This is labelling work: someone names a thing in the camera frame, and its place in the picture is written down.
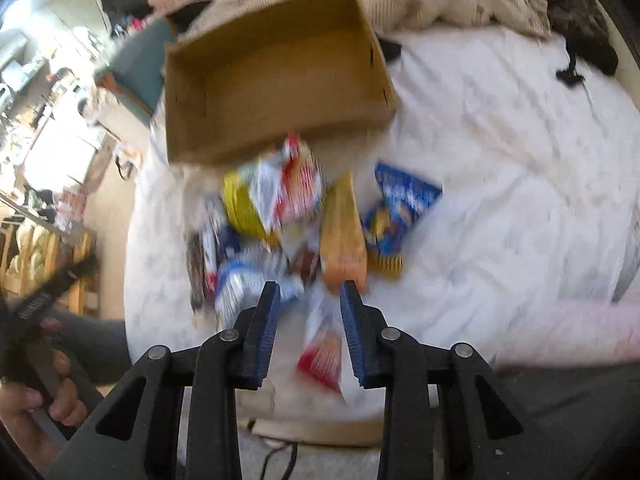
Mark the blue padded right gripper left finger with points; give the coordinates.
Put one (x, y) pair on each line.
(258, 340)

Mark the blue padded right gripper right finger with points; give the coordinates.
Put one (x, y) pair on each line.
(363, 326)

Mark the red white small packet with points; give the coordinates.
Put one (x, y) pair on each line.
(321, 359)

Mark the white blue snack bag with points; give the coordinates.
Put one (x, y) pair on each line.
(242, 279)

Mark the orange snack packet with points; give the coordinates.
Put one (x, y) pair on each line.
(343, 252)

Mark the dark chocolate bar wrapper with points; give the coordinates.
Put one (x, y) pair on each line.
(195, 268)

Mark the blue noodle snack bag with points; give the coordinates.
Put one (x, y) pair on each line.
(405, 198)

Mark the red white snack bag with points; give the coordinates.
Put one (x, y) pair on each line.
(286, 186)

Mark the yellow snack bag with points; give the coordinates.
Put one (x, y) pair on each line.
(241, 212)

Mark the person's left hand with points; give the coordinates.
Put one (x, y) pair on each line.
(18, 401)

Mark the wooden drying rack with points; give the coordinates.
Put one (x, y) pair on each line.
(30, 254)

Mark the pink pillow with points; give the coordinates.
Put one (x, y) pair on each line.
(574, 333)

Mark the brown cardboard box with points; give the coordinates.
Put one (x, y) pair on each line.
(313, 67)

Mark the teal cushion chair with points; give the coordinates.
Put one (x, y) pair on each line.
(134, 73)

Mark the camouflage dark garment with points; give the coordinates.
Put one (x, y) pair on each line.
(584, 28)

